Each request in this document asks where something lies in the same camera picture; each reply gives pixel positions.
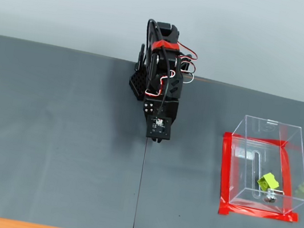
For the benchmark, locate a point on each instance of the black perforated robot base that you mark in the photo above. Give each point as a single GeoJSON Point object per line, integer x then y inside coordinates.
{"type": "Point", "coordinates": [136, 84]}

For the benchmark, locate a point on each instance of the black table clamp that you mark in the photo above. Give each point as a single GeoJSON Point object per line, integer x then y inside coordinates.
{"type": "Point", "coordinates": [140, 55]}

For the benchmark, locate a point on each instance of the red floor tape strip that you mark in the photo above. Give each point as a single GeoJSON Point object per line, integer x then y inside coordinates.
{"type": "Point", "coordinates": [286, 176]}
{"type": "Point", "coordinates": [224, 171]}
{"type": "Point", "coordinates": [258, 139]}
{"type": "Point", "coordinates": [257, 213]}

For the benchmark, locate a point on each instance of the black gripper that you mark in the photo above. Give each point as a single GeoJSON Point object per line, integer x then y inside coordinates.
{"type": "Point", "coordinates": [149, 107]}

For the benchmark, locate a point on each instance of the green lego block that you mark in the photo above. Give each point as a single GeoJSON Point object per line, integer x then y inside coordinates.
{"type": "Point", "coordinates": [268, 181]}

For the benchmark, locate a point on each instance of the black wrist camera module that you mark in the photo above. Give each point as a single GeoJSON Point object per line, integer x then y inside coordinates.
{"type": "Point", "coordinates": [159, 128]}

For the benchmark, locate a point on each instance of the transparent acrylic box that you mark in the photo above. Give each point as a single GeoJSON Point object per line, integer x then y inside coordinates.
{"type": "Point", "coordinates": [267, 155]}

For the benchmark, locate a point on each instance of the metal cam lock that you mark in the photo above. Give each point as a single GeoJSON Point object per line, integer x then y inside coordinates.
{"type": "Point", "coordinates": [271, 196]}

